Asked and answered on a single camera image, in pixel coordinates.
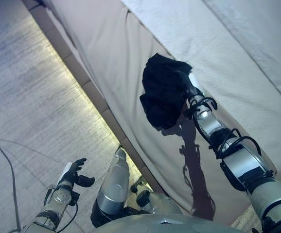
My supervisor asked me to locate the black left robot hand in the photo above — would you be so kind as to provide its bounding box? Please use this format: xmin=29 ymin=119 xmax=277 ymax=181
xmin=57 ymin=158 xmax=95 ymax=189

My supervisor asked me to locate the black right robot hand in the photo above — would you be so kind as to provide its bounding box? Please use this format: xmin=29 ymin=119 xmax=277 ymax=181
xmin=176 ymin=70 xmax=204 ymax=99

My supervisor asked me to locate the black garment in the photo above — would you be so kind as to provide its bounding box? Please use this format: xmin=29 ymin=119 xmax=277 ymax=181
xmin=140 ymin=52 xmax=193 ymax=132

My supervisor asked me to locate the beige upholstered bed base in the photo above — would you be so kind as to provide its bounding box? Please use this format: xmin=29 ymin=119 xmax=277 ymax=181
xmin=21 ymin=0 xmax=160 ymax=192

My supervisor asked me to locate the textured white coverlet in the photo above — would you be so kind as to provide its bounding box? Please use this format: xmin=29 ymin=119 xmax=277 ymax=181
xmin=121 ymin=0 xmax=281 ymax=170

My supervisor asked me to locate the silver left robot leg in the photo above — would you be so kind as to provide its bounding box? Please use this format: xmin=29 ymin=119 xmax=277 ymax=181
xmin=90 ymin=148 xmax=131 ymax=228

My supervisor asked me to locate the silver robot leg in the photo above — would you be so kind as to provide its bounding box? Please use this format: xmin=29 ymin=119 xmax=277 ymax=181
xmin=130 ymin=179 xmax=156 ymax=215
xmin=90 ymin=148 xmax=131 ymax=228

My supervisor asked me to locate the silver right robot leg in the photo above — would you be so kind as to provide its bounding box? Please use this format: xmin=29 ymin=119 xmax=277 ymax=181
xmin=130 ymin=179 xmax=156 ymax=215

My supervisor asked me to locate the grey robot torso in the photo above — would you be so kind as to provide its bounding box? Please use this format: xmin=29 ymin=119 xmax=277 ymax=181
xmin=89 ymin=193 xmax=263 ymax=233

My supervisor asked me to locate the thin grey cable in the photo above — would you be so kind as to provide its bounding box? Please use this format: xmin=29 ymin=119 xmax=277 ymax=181
xmin=0 ymin=136 xmax=22 ymax=231

